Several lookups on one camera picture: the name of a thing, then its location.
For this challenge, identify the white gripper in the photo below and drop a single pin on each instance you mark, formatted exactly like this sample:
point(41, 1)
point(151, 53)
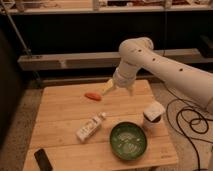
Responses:
point(120, 81)

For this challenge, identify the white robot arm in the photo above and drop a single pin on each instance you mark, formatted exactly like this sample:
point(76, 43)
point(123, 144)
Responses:
point(138, 53)

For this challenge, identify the orange carrot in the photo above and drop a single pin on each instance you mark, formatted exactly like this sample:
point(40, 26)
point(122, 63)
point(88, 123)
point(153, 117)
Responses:
point(93, 96)

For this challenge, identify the white plastic bottle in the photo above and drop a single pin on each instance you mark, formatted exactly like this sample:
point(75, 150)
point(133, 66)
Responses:
point(90, 127)

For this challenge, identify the green bowl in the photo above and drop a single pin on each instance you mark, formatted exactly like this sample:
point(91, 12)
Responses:
point(128, 141)

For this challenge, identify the metal pole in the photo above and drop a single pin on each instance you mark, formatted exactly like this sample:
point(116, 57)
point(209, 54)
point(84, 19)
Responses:
point(26, 50)

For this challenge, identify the black phone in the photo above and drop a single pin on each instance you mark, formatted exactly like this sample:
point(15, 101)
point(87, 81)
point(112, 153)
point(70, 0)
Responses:
point(43, 160)

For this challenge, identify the metal shelf rail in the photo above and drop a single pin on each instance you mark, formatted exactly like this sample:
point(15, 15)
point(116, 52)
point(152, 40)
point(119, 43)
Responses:
point(100, 59)

